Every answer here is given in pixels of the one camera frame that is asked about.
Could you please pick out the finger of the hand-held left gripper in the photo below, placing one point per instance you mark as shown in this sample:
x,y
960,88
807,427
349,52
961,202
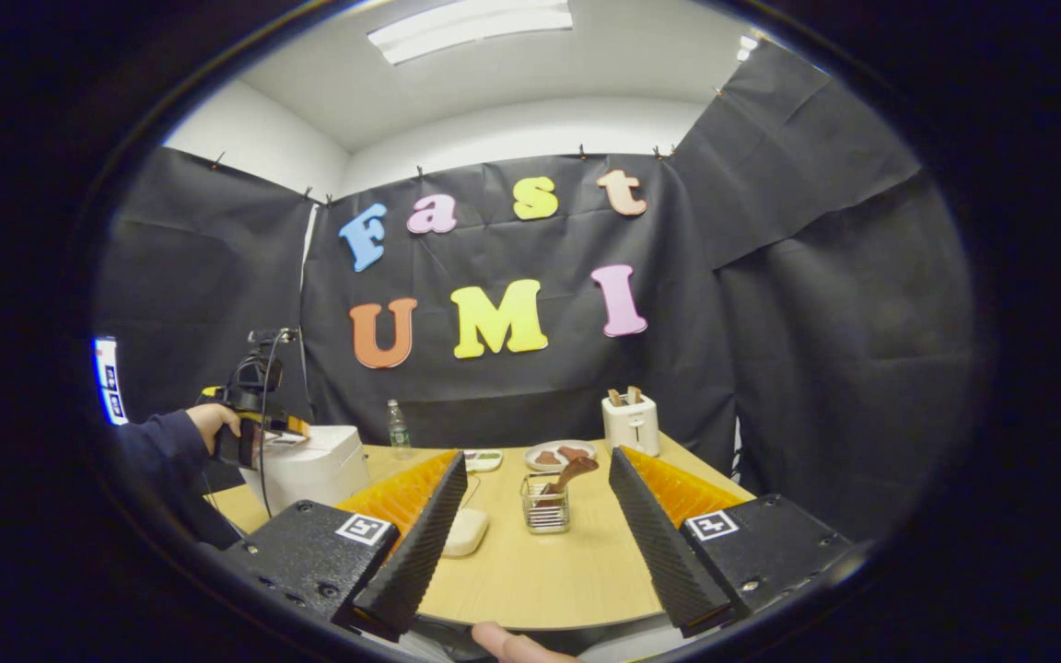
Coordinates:
x,y
286,427

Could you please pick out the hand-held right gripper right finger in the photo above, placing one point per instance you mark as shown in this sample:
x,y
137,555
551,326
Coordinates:
x,y
659,552

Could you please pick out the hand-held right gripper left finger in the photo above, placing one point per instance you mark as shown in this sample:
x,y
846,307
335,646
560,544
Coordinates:
x,y
415,562

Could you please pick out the white rice cooker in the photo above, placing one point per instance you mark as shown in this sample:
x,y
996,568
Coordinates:
x,y
319,470

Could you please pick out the clear container of rice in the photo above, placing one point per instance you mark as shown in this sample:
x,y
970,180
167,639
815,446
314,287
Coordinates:
x,y
466,534

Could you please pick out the brown wooden spoon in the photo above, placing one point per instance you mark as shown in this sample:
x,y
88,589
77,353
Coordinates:
x,y
572,474

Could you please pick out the clear plastic water bottle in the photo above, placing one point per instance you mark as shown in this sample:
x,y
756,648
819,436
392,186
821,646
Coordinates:
x,y
398,428

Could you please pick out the white divided condiment dish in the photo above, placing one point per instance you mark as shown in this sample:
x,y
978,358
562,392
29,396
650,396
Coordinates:
x,y
484,459

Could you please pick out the white toaster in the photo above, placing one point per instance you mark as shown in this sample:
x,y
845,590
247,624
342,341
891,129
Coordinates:
x,y
632,428

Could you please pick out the brown meat piece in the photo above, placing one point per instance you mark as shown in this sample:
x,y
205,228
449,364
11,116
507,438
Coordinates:
x,y
575,451
547,458

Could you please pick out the computer monitor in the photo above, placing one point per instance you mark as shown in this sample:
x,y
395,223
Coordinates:
x,y
110,382

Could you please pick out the round white plate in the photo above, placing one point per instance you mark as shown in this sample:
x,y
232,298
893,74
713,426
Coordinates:
x,y
530,458

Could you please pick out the black backdrop cloth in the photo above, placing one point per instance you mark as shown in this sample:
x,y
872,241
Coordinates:
x,y
770,322

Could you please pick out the long ceiling light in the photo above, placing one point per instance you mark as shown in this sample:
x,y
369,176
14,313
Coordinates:
x,y
471,28

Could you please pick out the small ceiling light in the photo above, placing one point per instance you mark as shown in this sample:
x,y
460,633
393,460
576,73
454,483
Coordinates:
x,y
747,46

